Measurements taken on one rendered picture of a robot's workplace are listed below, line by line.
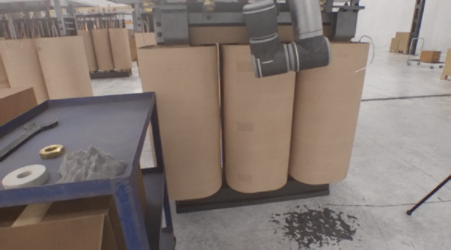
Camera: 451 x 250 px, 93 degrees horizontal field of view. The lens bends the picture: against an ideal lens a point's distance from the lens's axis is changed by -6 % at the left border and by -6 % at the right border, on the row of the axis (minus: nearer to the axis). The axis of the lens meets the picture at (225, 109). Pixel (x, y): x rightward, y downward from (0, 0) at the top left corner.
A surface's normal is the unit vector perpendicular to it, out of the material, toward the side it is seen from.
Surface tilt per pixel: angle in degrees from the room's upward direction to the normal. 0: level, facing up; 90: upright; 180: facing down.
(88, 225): 26
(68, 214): 0
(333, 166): 90
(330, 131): 90
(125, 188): 90
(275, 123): 90
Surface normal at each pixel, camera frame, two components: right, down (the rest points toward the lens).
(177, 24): 0.14, 0.32
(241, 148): -0.30, 0.32
